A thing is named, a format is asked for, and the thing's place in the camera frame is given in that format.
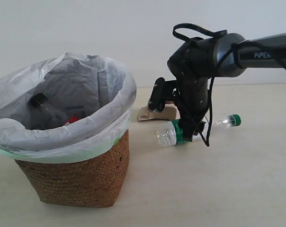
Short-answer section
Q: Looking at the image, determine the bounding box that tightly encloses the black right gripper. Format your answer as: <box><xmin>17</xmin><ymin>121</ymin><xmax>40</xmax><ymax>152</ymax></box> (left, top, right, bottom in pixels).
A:
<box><xmin>177</xmin><ymin>78</ymin><xmax>208</xmax><ymax>142</ymax></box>

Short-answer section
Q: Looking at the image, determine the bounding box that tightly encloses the green label water bottle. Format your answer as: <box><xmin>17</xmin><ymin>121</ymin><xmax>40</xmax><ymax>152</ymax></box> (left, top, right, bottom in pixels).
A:
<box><xmin>157</xmin><ymin>114</ymin><xmax>241</xmax><ymax>147</ymax></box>

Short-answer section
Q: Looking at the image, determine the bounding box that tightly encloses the brown paper cup carrier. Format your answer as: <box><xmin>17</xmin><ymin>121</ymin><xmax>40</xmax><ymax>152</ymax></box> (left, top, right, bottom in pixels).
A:
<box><xmin>137</xmin><ymin>102</ymin><xmax>179</xmax><ymax>121</ymax></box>

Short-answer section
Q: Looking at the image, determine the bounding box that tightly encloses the red label soda bottle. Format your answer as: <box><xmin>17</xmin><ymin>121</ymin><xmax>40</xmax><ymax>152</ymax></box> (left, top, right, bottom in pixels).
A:
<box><xmin>29</xmin><ymin>93</ymin><xmax>80</xmax><ymax>130</ymax></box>

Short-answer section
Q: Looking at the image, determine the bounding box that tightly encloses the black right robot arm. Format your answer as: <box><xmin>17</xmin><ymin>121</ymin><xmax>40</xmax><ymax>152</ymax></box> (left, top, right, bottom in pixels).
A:
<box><xmin>167</xmin><ymin>33</ymin><xmax>286</xmax><ymax>141</ymax></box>

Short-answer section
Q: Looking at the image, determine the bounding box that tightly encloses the woven wicker basket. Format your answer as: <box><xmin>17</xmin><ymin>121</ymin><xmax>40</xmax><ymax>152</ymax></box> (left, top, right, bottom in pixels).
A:
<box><xmin>16</xmin><ymin>131</ymin><xmax>129</xmax><ymax>208</ymax></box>

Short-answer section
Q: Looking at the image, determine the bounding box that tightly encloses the green and white plastic liner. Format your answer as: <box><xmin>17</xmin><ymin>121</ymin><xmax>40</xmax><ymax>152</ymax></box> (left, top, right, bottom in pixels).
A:
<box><xmin>0</xmin><ymin>109</ymin><xmax>131</xmax><ymax>164</ymax></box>

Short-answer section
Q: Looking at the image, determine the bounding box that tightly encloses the white plastic bin liner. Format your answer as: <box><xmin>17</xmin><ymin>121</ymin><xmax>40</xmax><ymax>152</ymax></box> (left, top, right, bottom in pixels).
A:
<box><xmin>0</xmin><ymin>53</ymin><xmax>137</xmax><ymax>151</ymax></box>

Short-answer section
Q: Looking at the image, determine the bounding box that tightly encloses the black cable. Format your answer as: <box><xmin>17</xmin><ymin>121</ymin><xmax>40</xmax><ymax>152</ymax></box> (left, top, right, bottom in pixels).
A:
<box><xmin>172</xmin><ymin>23</ymin><xmax>286</xmax><ymax>147</ymax></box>

